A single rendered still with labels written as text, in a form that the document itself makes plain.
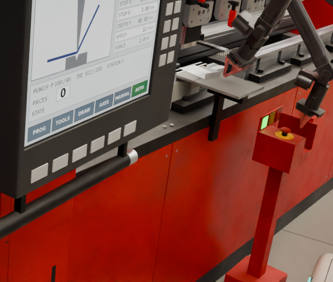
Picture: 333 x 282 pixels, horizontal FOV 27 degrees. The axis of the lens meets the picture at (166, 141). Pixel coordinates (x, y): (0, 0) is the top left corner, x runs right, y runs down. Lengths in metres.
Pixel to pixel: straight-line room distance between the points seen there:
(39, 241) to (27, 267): 0.07
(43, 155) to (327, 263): 1.99
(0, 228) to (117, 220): 1.15
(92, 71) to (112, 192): 1.05
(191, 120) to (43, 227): 0.84
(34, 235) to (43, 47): 0.82
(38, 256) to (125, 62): 0.75
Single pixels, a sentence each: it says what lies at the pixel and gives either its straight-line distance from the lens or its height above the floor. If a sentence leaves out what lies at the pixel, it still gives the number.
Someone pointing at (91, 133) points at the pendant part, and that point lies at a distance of 1.15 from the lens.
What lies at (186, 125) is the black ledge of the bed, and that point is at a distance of 2.36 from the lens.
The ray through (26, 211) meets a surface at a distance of 1.13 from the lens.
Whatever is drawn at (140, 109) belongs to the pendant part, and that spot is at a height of 1.30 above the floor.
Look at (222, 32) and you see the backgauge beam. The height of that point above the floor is 0.98.
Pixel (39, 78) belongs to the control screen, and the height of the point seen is 1.42.
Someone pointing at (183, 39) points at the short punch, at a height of 1.12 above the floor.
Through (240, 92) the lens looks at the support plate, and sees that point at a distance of 2.37.
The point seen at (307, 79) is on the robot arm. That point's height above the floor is 1.00.
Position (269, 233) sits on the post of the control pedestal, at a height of 0.35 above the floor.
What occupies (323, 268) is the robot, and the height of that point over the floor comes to 0.28.
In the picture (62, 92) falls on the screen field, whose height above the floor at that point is 1.39.
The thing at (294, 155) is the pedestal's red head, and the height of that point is 0.73.
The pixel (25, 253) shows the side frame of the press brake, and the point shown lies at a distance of 1.75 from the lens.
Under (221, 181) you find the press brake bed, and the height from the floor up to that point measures 0.55.
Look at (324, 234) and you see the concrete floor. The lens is 3.69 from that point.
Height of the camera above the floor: 1.76
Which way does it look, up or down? 24 degrees down
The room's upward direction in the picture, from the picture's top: 8 degrees clockwise
